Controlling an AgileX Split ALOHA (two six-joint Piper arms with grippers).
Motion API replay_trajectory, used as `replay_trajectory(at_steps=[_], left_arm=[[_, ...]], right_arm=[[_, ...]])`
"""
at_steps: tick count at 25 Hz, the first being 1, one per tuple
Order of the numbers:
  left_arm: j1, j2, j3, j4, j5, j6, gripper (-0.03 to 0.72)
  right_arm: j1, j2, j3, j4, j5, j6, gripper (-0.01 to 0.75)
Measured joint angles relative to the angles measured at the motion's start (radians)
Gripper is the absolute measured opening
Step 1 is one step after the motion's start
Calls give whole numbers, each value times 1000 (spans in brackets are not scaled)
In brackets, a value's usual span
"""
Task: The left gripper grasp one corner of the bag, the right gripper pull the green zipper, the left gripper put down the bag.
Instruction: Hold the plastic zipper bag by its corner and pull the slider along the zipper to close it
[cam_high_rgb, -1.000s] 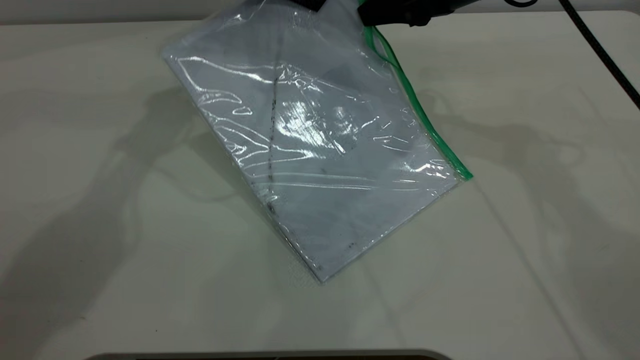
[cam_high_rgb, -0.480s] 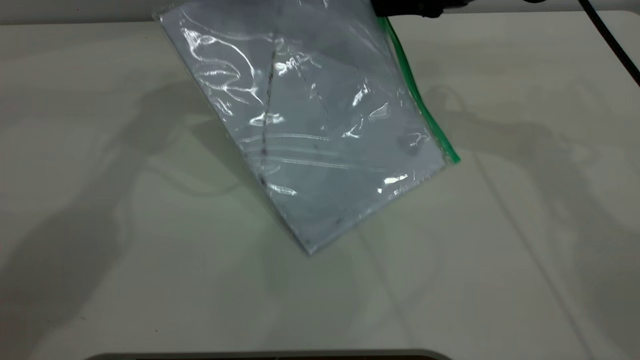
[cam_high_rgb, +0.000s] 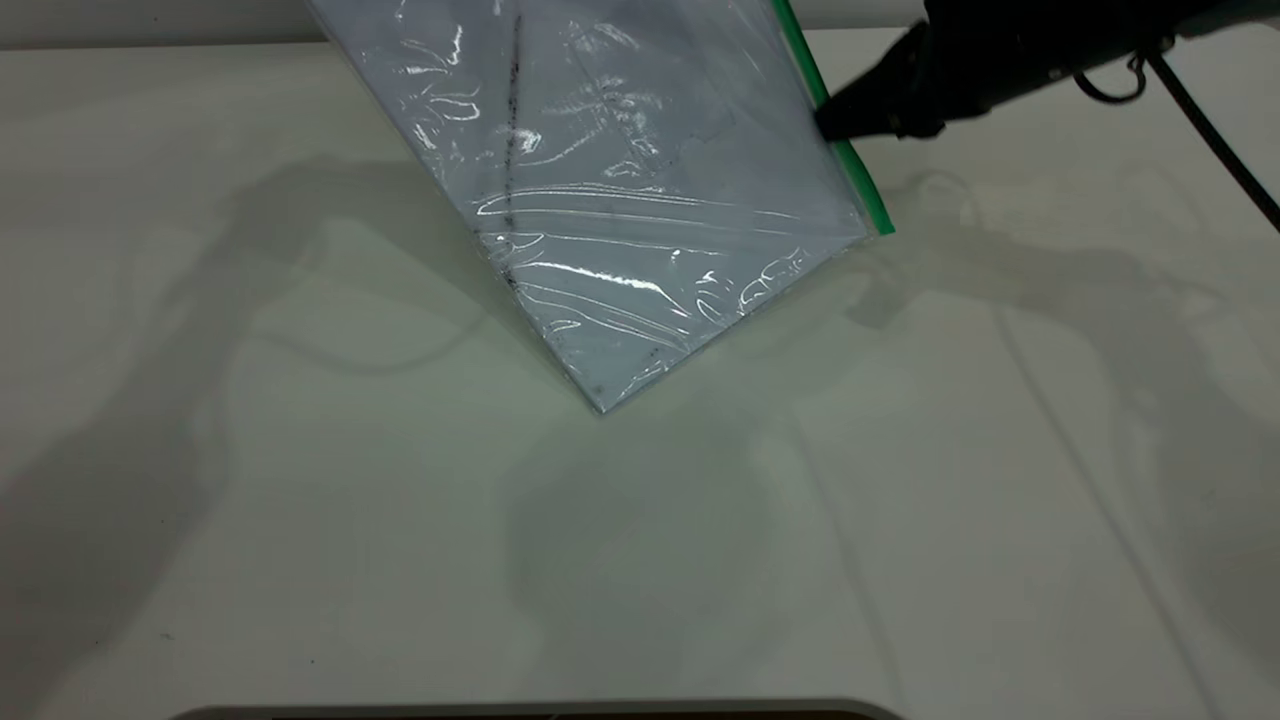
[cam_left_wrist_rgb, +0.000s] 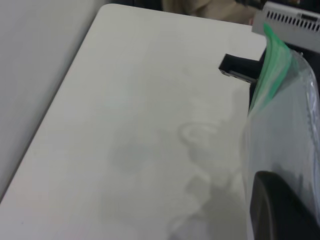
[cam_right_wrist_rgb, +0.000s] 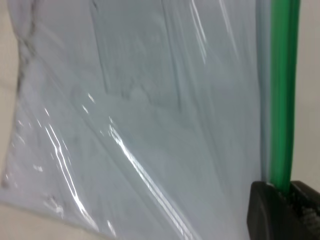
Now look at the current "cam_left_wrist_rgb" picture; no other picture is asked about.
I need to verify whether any clear plastic zip bag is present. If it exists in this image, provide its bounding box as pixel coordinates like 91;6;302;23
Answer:
241;22;320;221

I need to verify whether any grey vented wrist camera box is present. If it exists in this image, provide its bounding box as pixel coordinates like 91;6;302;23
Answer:
251;1;320;49

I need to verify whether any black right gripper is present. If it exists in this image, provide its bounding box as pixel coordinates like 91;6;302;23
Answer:
218;42;320;85

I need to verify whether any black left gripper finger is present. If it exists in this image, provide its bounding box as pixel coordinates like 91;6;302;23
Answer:
246;170;320;240

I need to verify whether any tan cardboard box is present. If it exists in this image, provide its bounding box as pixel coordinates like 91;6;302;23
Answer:
161;0;254;25

